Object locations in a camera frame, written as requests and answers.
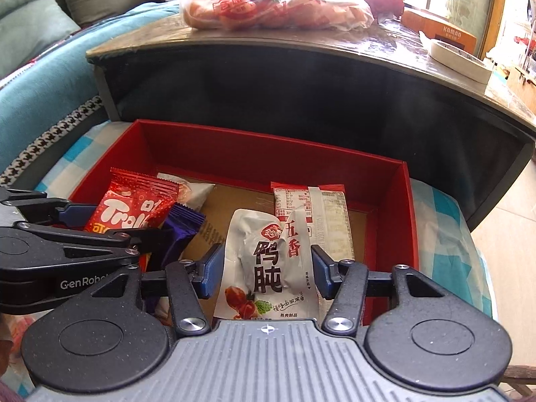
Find purple snack packet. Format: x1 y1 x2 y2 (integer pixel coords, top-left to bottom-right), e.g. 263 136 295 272
146 203 205 272

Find red Trolli candy packet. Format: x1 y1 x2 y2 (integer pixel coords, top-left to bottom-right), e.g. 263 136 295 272
83 168 179 234

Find red white cracker packet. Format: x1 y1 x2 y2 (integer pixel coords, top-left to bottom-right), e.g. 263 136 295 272
266 183 354 320

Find white duck gizzard pouch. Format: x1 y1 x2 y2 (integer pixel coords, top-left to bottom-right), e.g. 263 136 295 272
213 207 320 320

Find white bread snack bag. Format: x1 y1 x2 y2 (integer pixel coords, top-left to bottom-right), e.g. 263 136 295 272
157 173 215 211

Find plastic bag of red snacks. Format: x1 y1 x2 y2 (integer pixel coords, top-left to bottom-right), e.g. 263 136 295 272
183 0 374 31

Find person's left hand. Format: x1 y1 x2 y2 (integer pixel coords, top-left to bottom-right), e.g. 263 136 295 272
0 315 14 376

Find red cardboard box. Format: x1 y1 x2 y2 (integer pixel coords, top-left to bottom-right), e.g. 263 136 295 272
67 118 421 328

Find blue white checkered tablecloth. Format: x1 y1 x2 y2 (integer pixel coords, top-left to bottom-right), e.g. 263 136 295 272
0 120 495 399

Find teal sofa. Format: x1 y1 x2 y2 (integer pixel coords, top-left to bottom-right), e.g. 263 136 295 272
1 0 180 189

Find dark coffee table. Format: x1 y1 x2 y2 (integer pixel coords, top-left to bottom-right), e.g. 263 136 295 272
86 15 535 228

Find wooden stool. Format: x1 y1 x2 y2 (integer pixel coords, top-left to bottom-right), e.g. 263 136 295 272
500 365 536 401

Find green sofa cushion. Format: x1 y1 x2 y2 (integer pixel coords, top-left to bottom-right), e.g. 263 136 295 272
0 0 79 77

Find white flat box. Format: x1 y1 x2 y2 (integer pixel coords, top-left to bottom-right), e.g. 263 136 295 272
419 31 491 84

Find orange box on table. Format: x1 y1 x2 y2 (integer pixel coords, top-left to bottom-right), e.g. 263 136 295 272
402 8 477 54

